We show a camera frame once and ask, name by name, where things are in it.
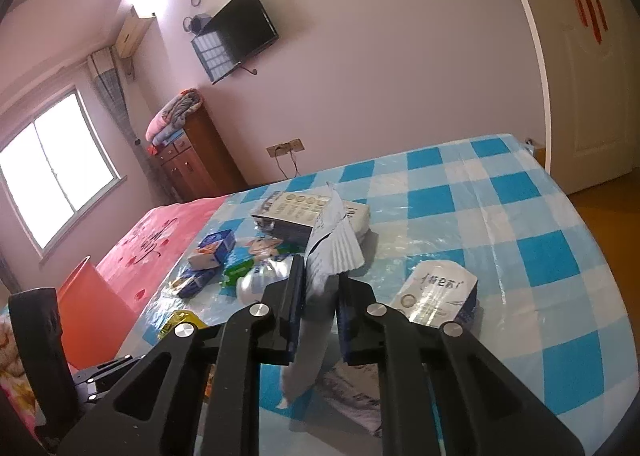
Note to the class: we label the yellow wrapper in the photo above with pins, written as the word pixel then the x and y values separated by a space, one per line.
pixel 182 318

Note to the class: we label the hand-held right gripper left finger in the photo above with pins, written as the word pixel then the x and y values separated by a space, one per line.
pixel 287 316

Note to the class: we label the light printed packet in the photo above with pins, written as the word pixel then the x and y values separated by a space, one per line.
pixel 265 248

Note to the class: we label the dark blue flat carton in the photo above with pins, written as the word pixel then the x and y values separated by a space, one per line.
pixel 197 283

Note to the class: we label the black wall device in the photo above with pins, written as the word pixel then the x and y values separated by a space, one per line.
pixel 200 23

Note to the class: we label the blue snack carton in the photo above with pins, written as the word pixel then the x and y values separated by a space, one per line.
pixel 215 248

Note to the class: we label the brown wooden cabinet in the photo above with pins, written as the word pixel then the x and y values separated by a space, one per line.
pixel 200 160

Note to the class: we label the stack of folded blankets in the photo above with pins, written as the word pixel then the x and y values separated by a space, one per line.
pixel 172 115

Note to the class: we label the white framed window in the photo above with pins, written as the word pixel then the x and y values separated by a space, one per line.
pixel 55 165

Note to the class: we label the white printed cardboard box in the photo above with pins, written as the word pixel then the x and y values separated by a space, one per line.
pixel 295 213

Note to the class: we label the black wall television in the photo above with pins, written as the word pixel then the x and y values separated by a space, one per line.
pixel 245 25

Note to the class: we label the grey checked curtain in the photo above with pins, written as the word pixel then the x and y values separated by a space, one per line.
pixel 117 105

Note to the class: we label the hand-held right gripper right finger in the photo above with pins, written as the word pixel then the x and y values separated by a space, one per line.
pixel 350 326

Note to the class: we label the white paper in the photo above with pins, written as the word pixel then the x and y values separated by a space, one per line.
pixel 330 246

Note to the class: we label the white plastic bottle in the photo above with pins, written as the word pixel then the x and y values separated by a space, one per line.
pixel 255 286

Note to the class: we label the wall socket strip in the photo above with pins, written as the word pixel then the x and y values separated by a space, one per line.
pixel 285 146

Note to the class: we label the blue checked cloth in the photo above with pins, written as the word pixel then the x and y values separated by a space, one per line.
pixel 475 216

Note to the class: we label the orange plastic bucket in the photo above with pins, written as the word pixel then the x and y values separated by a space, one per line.
pixel 95 311

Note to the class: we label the white air conditioner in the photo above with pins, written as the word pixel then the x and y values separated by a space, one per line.
pixel 132 33

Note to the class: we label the white carton with round print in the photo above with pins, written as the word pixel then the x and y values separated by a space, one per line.
pixel 435 291

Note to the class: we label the green packet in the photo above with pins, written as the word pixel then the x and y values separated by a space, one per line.
pixel 240 273

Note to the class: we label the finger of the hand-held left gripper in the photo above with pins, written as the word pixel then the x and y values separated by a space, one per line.
pixel 107 373

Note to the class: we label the white door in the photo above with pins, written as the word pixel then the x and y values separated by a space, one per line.
pixel 590 100

